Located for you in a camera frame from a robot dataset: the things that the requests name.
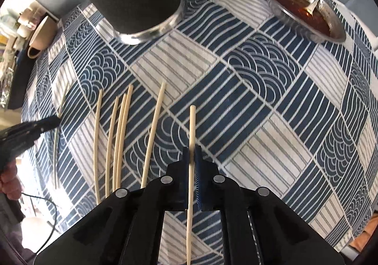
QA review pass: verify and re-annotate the cluttered shelf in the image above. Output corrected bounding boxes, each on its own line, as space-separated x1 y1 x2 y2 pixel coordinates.
0 6 33 109

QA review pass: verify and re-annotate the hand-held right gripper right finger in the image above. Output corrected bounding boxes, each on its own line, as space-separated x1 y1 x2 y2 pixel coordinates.
193 145 346 265

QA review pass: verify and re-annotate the black cable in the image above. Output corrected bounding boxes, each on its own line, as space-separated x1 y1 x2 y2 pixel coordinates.
21 192 58 254

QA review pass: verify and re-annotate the person's left hand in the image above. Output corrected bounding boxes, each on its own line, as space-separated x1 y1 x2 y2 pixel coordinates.
0 161 23 201

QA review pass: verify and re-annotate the blue white patterned tablecloth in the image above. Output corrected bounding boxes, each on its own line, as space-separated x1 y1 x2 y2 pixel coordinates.
21 0 378 265

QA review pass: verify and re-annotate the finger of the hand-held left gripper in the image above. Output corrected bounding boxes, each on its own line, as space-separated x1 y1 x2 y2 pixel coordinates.
26 116 61 138

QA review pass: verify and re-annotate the beige mug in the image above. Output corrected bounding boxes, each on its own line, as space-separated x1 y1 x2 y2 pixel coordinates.
27 15 58 59

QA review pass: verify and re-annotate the wooden chopstick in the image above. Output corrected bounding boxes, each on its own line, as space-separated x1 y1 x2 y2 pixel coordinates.
113 93 127 192
93 89 104 205
105 96 119 198
141 81 166 189
186 105 197 265
116 84 134 189

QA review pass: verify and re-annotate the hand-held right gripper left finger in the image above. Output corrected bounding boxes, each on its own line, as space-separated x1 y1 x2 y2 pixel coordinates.
32 147 189 265

